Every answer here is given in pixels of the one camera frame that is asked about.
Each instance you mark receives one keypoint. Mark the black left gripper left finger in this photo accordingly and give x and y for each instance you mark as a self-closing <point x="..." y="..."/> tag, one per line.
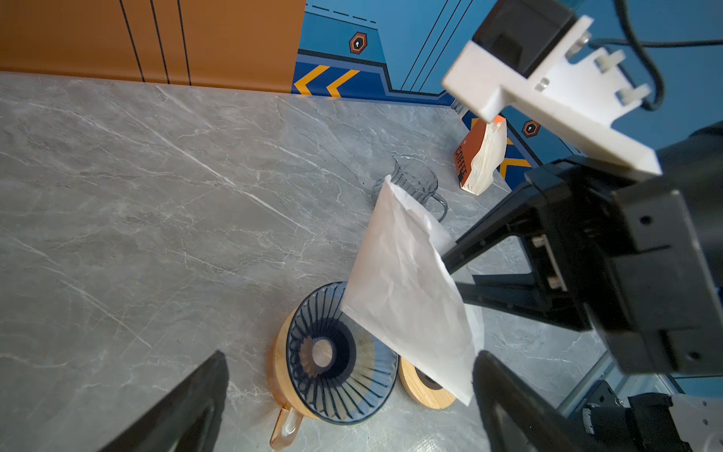
<point x="188" y="418"/>

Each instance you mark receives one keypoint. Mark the coffee filter pack orange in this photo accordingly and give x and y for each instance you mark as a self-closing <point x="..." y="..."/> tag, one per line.
<point x="480" y="154"/>

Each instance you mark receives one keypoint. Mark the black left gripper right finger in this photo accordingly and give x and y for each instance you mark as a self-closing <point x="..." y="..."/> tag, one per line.
<point x="515" y="416"/>

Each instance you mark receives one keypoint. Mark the aluminium front rail frame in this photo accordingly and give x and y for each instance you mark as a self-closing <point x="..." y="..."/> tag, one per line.
<point x="623" y="386"/>

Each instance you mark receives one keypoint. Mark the blue glass dripper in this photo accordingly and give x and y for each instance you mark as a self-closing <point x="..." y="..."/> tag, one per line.
<point x="341" y="373"/>

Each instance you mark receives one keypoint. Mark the wooden ring holder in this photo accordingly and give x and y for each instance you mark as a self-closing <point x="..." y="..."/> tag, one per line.
<point x="278" y="375"/>
<point x="422" y="389"/>

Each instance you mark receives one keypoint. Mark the grey glass pitcher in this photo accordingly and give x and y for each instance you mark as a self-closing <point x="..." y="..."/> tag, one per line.
<point x="418" y="180"/>

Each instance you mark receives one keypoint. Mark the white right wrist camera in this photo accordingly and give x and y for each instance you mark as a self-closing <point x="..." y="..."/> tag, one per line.
<point x="521" y="57"/>

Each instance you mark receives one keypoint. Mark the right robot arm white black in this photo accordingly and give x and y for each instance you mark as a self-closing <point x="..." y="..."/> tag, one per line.
<point x="695" y="166"/>

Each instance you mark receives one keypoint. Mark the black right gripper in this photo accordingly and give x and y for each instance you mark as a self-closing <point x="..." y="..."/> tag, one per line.
<point x="628" y="251"/>

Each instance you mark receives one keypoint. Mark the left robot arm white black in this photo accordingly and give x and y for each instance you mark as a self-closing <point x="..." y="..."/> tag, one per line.
<point x="652" y="422"/>

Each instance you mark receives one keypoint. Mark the orange glass carafe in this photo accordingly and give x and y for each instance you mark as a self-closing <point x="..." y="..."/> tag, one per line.
<point x="286" y="428"/>

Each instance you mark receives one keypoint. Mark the white paper coffee filter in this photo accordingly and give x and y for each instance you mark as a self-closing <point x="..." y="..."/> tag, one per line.
<point x="400" y="291"/>

